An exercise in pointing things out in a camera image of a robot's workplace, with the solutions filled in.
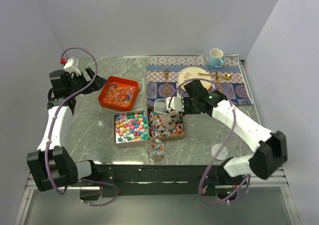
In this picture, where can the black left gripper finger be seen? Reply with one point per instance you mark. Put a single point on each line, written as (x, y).
(91, 73)
(97, 84)

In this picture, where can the gold knife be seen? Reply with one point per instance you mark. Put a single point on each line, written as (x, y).
(217, 76)

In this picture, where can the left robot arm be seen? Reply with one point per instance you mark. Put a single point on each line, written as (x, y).
(51, 162)

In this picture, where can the orange plastic tray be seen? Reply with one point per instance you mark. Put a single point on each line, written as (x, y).
(118, 94)

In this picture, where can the gold fork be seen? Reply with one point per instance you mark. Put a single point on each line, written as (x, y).
(166, 75)

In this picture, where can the clear round lid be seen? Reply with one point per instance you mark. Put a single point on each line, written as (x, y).
(219, 152)

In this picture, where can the patterned cloth placemat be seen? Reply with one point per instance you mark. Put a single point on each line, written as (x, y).
(235, 87)

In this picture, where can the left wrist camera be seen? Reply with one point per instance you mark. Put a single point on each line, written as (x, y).
(72, 66)

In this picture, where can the cream and orange plate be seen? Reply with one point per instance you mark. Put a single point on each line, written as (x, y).
(191, 73)

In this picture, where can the gold spoon on mat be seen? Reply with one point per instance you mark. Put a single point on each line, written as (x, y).
(226, 76)

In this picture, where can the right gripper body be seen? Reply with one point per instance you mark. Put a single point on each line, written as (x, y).
(190, 106)

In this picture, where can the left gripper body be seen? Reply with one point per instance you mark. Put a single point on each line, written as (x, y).
(78, 84)

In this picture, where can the clear plastic cup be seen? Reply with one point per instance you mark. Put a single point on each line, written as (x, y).
(154, 150)

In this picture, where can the light blue mug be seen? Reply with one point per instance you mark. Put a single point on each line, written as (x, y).
(215, 59)

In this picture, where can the tin of star candies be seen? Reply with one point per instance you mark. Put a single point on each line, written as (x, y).
(130, 128)

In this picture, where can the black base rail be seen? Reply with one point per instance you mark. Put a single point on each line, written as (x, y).
(130, 180)

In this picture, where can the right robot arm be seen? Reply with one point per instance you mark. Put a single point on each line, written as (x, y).
(269, 149)

